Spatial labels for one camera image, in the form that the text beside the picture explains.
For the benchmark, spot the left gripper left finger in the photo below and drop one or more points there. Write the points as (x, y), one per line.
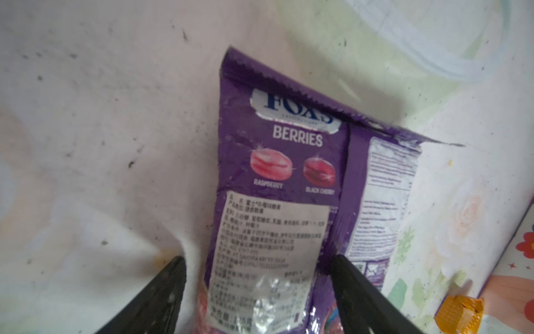
(155, 309)

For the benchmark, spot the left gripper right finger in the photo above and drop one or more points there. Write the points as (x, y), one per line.
(362, 308)

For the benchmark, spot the purple Fox's berries candy bag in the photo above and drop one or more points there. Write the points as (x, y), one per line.
(302, 178)

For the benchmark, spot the white paper gift bag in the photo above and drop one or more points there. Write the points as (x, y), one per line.
(508, 291)

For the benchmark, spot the small orange snack packet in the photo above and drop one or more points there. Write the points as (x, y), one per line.
(460, 315)

